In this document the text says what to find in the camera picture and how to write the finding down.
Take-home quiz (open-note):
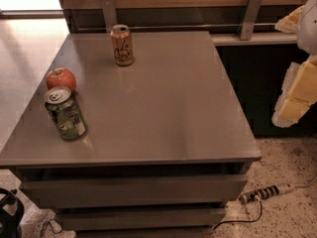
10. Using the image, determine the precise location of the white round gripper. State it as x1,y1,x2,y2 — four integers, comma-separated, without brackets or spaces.
271,0,317,128

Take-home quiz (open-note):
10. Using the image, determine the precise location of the green soda can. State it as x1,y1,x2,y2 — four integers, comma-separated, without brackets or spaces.
45,86,87,140

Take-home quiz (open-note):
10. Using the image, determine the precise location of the orange LaCroix can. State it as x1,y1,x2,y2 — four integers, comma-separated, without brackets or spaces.
111,24,135,66

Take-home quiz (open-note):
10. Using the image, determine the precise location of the white power strip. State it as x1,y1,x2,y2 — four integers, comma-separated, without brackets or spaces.
239,183,295,204

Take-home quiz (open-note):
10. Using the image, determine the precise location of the grey drawer cabinet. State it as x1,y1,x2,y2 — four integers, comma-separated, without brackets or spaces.
0,30,263,238

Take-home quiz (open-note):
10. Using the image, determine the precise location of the top grey drawer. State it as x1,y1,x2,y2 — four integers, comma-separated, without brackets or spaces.
21,175,247,208

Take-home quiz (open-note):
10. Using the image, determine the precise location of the grey drawer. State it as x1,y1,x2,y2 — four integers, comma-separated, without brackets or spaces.
55,208,225,231
21,175,247,208
77,227,212,238

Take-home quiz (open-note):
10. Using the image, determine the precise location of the middle grey drawer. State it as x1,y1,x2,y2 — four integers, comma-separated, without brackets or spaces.
55,208,225,231

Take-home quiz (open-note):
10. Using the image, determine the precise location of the bottom grey drawer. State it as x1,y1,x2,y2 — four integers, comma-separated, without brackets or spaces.
77,227,212,238

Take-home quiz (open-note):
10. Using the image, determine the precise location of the red apple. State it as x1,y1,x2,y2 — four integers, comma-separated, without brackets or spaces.
46,67,76,92

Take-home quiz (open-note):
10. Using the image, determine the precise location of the black object at left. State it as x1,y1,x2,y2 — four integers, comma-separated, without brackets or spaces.
0,188,24,238

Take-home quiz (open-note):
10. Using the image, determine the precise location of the thin metal rail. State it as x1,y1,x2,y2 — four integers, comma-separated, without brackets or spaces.
76,23,275,32

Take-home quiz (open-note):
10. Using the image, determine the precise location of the right metal bracket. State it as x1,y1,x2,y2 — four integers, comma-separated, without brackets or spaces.
239,0,263,41

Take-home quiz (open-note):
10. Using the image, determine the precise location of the metal bracket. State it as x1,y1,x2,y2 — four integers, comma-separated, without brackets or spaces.
101,0,117,33
239,0,263,41

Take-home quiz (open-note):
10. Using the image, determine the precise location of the wooden wall counter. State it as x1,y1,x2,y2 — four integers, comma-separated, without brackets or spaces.
58,0,307,42

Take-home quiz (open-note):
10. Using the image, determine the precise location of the black power cable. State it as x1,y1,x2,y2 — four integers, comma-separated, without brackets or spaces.
212,198,264,231

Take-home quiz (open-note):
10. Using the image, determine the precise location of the left metal bracket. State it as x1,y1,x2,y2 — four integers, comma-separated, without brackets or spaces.
101,0,117,33

